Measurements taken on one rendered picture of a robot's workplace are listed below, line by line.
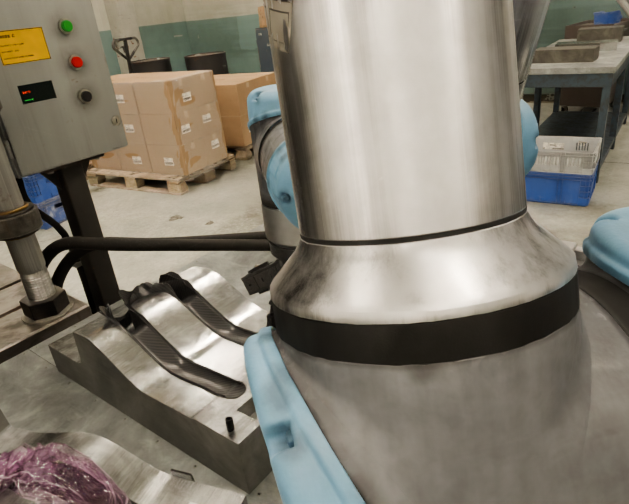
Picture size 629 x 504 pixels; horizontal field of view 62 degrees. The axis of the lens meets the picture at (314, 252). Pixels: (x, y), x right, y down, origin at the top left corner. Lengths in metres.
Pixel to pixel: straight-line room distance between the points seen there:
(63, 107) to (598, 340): 1.34
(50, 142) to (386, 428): 1.30
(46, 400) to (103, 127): 0.73
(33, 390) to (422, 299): 0.97
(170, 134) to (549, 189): 2.95
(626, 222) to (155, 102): 4.46
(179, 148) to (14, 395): 3.69
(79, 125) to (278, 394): 1.31
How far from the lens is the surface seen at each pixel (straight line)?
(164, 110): 4.60
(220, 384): 0.80
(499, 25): 0.18
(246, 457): 0.72
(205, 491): 0.70
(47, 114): 1.42
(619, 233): 0.25
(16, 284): 1.58
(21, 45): 1.40
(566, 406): 0.19
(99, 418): 0.95
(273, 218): 0.52
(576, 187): 3.79
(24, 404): 1.06
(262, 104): 0.48
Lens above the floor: 1.37
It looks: 25 degrees down
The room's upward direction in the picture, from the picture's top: 6 degrees counter-clockwise
